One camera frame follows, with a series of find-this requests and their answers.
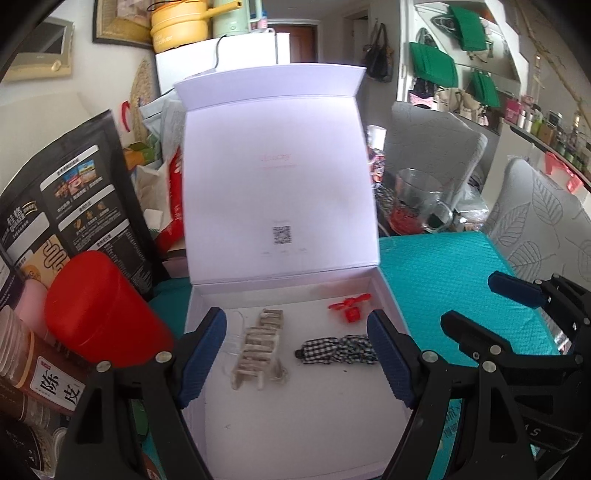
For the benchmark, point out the black white checkered bow clip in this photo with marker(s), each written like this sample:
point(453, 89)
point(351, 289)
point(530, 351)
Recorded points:
point(323, 349)

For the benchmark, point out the pink plastic bag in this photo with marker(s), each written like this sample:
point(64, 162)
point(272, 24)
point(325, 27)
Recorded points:
point(561, 173)

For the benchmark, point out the pink packet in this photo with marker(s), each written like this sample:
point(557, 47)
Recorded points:
point(34, 300)

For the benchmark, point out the yellow pot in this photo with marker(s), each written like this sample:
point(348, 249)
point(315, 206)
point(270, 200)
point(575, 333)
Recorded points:
point(180, 27)

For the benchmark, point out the black printed pouch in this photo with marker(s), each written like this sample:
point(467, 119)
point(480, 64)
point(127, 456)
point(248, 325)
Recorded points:
point(83, 184)

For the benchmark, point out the dark hanging handbag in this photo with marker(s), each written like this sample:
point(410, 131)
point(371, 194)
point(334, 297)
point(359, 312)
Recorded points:
point(377, 57)

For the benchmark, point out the clear plastic hair clip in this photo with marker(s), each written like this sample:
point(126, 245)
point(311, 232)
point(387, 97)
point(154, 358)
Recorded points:
point(280, 374)

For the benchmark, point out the white label spice jar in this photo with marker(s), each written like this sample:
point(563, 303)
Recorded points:
point(46, 383)

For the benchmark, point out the red canister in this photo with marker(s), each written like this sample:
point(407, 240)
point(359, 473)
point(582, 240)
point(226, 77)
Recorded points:
point(101, 304)

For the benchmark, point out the brown door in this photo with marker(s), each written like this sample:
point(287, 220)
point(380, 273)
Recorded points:
point(300, 44)

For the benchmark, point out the white gift box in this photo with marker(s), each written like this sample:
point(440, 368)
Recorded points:
point(277, 184)

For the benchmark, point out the beige wall intercom panel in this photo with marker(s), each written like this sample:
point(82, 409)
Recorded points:
point(37, 53)

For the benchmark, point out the green electric kettle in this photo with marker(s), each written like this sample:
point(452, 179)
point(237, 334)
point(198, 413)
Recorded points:
point(231, 18)

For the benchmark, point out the beige hair claw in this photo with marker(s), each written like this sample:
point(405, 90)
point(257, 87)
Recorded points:
point(254, 353)

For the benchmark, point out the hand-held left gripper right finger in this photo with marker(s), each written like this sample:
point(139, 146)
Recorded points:
point(390, 360)

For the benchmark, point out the green tote bag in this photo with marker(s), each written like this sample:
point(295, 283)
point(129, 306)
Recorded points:
point(485, 90)
point(434, 64)

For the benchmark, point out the gold picture frame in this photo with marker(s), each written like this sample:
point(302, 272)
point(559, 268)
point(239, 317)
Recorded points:
point(120, 23)

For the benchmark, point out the woven straw fan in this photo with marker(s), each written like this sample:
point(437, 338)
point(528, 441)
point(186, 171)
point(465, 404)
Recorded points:
point(143, 92)

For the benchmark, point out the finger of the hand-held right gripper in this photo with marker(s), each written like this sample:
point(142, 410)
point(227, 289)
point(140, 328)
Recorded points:
point(512, 288)
point(466, 332)

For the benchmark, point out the grey leaf pattern chair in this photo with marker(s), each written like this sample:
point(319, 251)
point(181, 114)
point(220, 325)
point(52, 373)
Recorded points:
point(429, 143)
point(535, 217)

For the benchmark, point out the bean jar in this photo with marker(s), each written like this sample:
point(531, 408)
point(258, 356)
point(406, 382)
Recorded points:
point(27, 450)

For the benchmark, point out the red and white packet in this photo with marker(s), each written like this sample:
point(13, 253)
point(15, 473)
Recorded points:
point(173, 203)

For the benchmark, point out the row of cosmetic bottles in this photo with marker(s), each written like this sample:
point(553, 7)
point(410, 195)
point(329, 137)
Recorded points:
point(554, 134)

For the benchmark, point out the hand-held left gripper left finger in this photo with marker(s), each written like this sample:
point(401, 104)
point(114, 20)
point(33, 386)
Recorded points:
point(201, 360)

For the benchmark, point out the glass mug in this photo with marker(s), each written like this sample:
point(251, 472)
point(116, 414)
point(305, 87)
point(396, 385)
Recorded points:
point(411, 207)

